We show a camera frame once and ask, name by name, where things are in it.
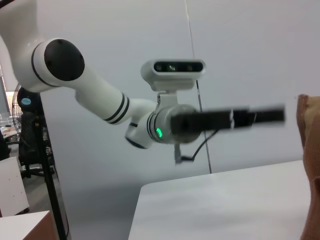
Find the white desk with wood edge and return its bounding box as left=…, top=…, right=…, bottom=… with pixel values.
left=0, top=210, right=57, bottom=240

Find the black wire cage fan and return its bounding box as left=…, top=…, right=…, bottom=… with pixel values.
left=9, top=81, right=42, bottom=133

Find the black office chair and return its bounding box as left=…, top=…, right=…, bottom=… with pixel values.
left=18, top=111, right=56, bottom=180

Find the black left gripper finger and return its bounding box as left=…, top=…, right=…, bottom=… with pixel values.
left=229, top=104, right=286, bottom=129

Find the black vertical stand pole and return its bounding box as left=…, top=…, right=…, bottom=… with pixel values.
left=34, top=91, right=72, bottom=240

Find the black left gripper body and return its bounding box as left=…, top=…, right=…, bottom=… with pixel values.
left=170, top=107, right=235, bottom=133

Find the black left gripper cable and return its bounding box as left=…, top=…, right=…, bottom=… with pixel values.
left=173, top=129, right=217, bottom=166

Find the khaki canvas food bag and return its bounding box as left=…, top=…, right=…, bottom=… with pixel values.
left=295, top=94, right=320, bottom=240

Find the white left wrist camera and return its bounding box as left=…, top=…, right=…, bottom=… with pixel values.
left=140, top=59, right=207, bottom=107

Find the white low cabinet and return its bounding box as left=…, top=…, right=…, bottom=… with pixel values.
left=0, top=156, right=30, bottom=218

